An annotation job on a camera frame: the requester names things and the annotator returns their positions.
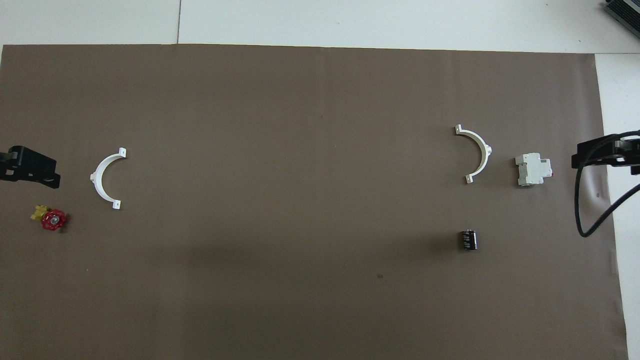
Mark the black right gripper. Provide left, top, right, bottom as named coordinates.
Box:
left=571, top=135, right=640, bottom=176

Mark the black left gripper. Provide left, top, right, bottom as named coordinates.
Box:
left=0, top=145, right=62, bottom=189

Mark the white half-ring pipe clamp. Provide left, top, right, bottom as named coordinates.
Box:
left=89, top=147, right=127, bottom=211
left=454, top=125, right=493, bottom=185

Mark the white circuit breaker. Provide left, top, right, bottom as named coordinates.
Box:
left=515, top=152, right=553, bottom=187

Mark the grey ribbed device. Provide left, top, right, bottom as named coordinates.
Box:
left=602, top=0, right=640, bottom=32

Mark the brown table mat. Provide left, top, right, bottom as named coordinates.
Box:
left=0, top=44, right=630, bottom=360

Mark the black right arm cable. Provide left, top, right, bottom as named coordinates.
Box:
left=574, top=130, right=640, bottom=239

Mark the red-handled brass valve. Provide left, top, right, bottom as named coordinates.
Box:
left=30, top=204, right=69, bottom=232

